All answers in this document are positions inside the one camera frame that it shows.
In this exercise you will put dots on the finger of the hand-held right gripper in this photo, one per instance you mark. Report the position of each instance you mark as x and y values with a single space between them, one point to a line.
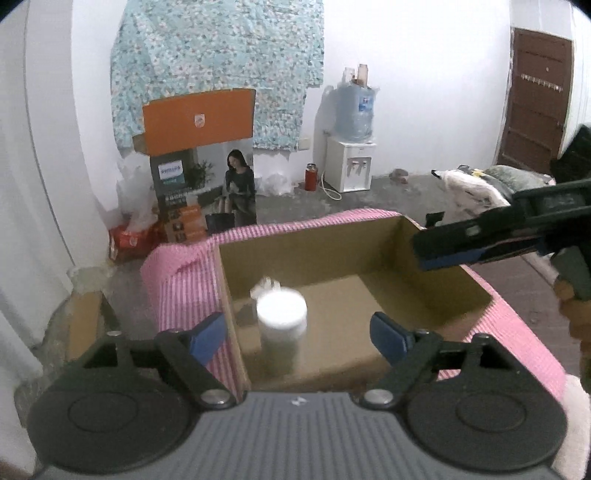
471 249

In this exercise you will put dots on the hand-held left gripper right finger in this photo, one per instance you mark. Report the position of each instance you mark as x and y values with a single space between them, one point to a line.
385 337

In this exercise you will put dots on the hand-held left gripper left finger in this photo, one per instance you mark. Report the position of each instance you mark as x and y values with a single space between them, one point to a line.
207 339

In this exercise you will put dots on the white plastic jar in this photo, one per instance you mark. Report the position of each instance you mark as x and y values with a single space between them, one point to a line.
281 314

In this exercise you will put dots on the brown cardboard box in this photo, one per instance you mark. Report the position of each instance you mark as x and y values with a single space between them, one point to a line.
332 258

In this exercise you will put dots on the person's right hand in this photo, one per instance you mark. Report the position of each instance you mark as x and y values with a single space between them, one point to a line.
577 318

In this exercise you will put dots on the pile of white fluffy bedding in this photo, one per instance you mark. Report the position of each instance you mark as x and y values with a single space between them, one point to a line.
471 191

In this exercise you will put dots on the green cushion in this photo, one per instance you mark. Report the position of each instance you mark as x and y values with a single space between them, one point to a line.
517 177

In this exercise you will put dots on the brown wooden door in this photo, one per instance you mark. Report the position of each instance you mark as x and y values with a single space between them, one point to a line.
535 101

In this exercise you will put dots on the pink checked cloth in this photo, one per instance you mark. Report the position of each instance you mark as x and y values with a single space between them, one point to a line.
180 277

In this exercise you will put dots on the brown rag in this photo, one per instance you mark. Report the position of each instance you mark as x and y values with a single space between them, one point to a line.
399 175

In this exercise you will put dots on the red packet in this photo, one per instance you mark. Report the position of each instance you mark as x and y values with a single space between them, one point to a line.
131 242

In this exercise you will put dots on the flat cardboard piece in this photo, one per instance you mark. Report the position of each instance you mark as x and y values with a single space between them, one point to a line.
85 318

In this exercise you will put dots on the white water dispenser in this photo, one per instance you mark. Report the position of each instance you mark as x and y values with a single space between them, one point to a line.
351 164

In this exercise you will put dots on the white plastic bag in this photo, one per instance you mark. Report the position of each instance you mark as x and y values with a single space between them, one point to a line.
134 194
276 183

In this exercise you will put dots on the red thermos flask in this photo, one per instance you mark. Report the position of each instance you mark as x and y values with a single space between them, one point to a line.
311 177

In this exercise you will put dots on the blue water jug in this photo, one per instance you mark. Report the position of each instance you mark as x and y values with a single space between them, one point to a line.
353 113

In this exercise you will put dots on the brown cup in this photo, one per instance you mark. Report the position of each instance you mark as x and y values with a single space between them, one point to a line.
362 74

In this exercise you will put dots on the orange printed carton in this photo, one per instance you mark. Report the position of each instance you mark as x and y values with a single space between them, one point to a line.
198 122

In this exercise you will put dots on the white wall socket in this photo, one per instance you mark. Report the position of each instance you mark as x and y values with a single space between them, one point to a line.
305 144

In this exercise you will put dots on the floral wall cloth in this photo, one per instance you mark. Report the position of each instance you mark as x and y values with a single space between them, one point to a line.
207 55

